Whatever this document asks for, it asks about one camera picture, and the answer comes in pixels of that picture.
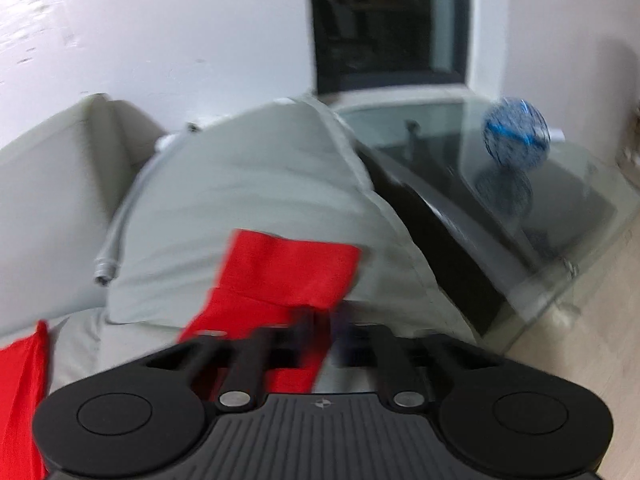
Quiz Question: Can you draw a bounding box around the grey fabric sofa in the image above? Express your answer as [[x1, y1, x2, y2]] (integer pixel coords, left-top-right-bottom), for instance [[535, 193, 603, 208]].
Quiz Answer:
[[1, 96, 473, 389]]

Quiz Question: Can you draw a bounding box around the blue white patterned ball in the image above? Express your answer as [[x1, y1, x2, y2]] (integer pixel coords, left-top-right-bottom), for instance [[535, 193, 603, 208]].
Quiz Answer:
[[483, 98, 551, 170]]

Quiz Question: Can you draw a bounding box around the red sweater with duck logo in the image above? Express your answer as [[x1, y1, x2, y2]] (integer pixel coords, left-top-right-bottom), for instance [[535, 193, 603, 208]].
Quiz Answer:
[[1, 230, 360, 479]]

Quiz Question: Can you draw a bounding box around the dark window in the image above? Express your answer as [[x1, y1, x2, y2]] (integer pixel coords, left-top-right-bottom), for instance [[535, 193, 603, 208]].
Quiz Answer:
[[310, 0, 471, 94]]

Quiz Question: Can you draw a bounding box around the white cable on sofa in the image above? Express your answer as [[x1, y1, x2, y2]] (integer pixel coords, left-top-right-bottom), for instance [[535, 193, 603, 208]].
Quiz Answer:
[[93, 121, 202, 286]]

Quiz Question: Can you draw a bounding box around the glass side table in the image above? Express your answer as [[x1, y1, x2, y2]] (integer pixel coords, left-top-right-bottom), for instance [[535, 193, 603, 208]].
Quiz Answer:
[[342, 98, 639, 346]]

